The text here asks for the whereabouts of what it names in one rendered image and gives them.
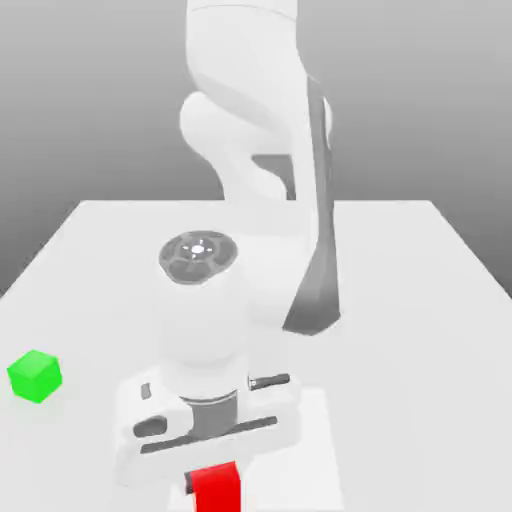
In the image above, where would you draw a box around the small green cube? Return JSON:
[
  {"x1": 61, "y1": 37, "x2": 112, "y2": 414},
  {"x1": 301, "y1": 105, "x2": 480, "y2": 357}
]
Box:
[{"x1": 6, "y1": 348, "x2": 64, "y2": 405}]

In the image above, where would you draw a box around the small red cube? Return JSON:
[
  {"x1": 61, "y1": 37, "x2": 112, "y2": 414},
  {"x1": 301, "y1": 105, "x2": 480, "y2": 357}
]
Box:
[{"x1": 184, "y1": 460, "x2": 243, "y2": 512}]

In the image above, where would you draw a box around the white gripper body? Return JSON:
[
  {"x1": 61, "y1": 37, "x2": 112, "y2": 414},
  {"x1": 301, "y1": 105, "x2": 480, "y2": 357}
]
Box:
[{"x1": 114, "y1": 414, "x2": 301, "y2": 488}]

